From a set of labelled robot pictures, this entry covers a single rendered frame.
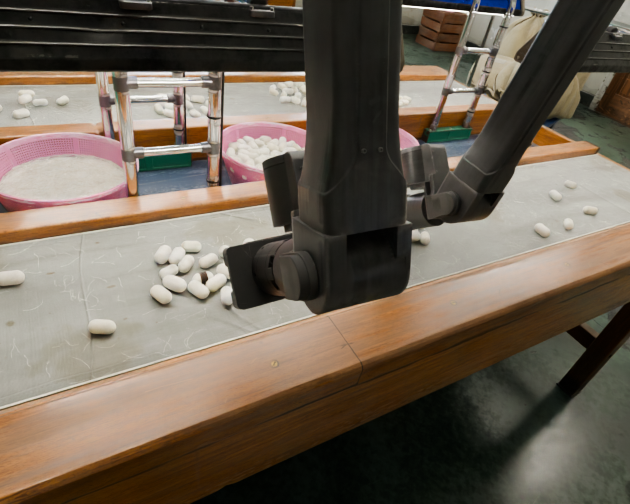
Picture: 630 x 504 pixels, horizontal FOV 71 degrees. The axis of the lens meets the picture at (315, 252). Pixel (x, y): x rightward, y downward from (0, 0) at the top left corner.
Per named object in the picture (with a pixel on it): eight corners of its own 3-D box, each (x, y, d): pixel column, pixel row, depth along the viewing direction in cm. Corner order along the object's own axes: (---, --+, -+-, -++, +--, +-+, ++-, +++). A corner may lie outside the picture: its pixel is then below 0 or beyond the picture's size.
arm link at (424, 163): (456, 214, 60) (492, 211, 65) (445, 131, 60) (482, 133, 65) (392, 224, 70) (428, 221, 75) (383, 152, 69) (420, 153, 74)
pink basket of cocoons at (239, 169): (344, 187, 112) (352, 153, 106) (271, 224, 94) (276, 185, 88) (270, 146, 123) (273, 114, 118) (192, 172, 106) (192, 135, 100)
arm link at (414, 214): (428, 226, 66) (456, 223, 68) (423, 181, 66) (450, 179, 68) (399, 231, 72) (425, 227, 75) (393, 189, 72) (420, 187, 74)
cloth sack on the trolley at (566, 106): (576, 122, 349) (603, 74, 326) (514, 126, 317) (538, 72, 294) (523, 96, 386) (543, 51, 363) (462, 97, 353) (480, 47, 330)
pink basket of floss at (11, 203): (168, 195, 96) (166, 156, 91) (79, 264, 76) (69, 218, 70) (66, 161, 101) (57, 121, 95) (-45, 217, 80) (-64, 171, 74)
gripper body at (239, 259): (219, 248, 45) (242, 243, 39) (306, 231, 50) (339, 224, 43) (232, 309, 46) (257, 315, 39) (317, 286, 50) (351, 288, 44)
